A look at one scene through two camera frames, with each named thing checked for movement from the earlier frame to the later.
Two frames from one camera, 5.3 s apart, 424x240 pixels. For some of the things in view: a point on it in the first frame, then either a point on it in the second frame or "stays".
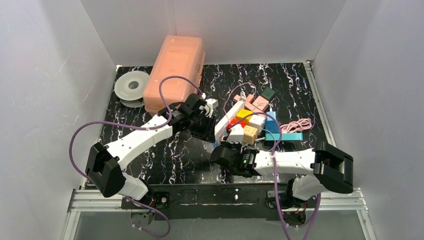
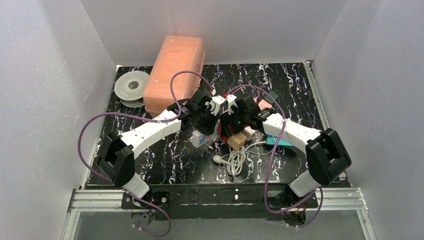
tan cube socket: [250, 134] to [237, 140]
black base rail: [182, 201] stays
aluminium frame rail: [337, 201] stays
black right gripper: [230, 145] to [231, 122]
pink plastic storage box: [181, 56] stays
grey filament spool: [129, 88] stays
